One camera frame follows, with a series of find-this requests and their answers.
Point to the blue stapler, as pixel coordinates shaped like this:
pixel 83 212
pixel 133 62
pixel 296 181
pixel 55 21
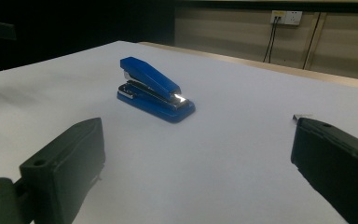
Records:
pixel 155 93

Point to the white table cover sheet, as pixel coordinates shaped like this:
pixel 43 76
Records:
pixel 199 161

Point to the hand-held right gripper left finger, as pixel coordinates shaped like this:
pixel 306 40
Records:
pixel 65 161

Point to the white wall socket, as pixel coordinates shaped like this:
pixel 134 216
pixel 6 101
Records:
pixel 287 17

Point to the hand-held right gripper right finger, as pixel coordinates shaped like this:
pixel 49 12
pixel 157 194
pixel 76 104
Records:
pixel 338 165

